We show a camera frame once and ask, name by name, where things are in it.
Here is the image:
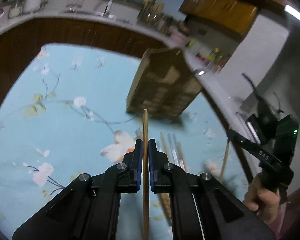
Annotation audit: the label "cabinet light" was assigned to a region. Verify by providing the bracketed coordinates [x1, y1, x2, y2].
[285, 5, 300, 22]

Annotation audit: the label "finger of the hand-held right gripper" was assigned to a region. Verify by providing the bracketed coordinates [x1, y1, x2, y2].
[226, 129, 283, 172]

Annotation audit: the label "glass jar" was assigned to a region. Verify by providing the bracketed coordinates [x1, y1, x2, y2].
[9, 1, 23, 18]

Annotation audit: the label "metal chopstick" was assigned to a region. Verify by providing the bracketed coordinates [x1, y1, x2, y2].
[167, 133, 177, 166]
[172, 134, 183, 168]

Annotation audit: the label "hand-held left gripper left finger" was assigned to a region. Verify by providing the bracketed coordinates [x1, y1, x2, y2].
[12, 139, 143, 240]

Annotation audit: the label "brown wooden base cabinets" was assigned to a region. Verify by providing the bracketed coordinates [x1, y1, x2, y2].
[0, 17, 255, 183]

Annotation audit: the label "white kitchen countertop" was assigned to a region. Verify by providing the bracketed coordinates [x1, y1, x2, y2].
[0, 1, 247, 130]

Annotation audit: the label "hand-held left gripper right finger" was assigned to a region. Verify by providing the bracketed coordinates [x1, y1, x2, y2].
[148, 139, 276, 240]

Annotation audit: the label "person's right forearm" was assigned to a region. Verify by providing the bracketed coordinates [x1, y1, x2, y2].
[266, 200, 290, 240]

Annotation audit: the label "blue floral tablecloth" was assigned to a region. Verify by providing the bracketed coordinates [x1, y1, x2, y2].
[0, 43, 253, 240]

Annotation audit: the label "white canister with metal lid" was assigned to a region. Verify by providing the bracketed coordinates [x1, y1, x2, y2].
[22, 0, 44, 13]

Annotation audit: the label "person's right hand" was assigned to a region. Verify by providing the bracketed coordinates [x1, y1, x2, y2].
[242, 173, 282, 227]

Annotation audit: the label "knife block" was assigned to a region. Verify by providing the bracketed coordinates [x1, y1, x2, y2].
[165, 15, 181, 33]

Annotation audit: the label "chrome faucet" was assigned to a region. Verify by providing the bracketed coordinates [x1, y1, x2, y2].
[97, 0, 113, 16]

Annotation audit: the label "utensil rack with cutting boards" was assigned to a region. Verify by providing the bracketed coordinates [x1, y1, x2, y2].
[137, 0, 166, 30]

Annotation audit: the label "stainless steel appliance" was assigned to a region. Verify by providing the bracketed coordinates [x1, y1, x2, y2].
[236, 112, 259, 143]

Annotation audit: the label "wooden wall cabinets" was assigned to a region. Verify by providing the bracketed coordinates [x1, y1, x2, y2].
[179, 0, 293, 35]

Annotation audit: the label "stainless steel sink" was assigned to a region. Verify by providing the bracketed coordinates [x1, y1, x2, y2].
[62, 5, 131, 22]

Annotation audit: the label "wooden utensil organizer box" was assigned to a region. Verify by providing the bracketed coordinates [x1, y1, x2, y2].
[126, 48, 203, 121]

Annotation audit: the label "black cable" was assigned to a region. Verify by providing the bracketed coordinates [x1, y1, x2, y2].
[242, 73, 265, 105]
[272, 92, 284, 113]

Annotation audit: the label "hanging dish cloth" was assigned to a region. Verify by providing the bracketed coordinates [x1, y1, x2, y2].
[67, 0, 86, 8]

